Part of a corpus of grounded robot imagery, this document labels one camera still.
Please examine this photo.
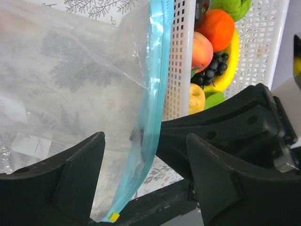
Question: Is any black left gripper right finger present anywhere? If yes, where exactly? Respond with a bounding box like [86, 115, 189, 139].
[187, 134, 301, 226]

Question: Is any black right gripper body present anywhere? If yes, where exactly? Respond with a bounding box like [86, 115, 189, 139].
[271, 33, 301, 173]

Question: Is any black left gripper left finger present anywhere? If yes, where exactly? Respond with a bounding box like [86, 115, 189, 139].
[0, 132, 105, 226]

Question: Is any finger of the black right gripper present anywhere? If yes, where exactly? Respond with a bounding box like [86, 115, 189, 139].
[156, 84, 281, 181]
[89, 180, 197, 226]

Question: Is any yellow toy lemon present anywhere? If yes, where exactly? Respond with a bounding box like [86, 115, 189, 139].
[189, 83, 206, 115]

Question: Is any dark toy grape bunch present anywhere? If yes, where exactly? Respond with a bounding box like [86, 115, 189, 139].
[190, 51, 229, 89]

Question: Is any peach toy fruit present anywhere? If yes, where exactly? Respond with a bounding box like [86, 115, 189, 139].
[191, 32, 213, 73]

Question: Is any orange toy fruit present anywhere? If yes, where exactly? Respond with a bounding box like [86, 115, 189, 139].
[195, 9, 235, 52]

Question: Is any clear zip top bag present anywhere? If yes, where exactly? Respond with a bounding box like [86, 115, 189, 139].
[0, 0, 174, 226]

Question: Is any wrinkled green fruit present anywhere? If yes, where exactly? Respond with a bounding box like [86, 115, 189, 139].
[209, 0, 252, 22]

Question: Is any green toy pepper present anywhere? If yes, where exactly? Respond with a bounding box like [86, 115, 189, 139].
[204, 92, 226, 110]

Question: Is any yellow toy banana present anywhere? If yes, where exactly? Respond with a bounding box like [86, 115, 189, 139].
[204, 29, 239, 93]

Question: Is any white plastic perforated basket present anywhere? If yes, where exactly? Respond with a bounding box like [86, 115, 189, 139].
[163, 0, 289, 121]

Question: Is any dark purple toy mangosteen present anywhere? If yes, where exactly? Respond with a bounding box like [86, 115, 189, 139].
[194, 0, 210, 29]

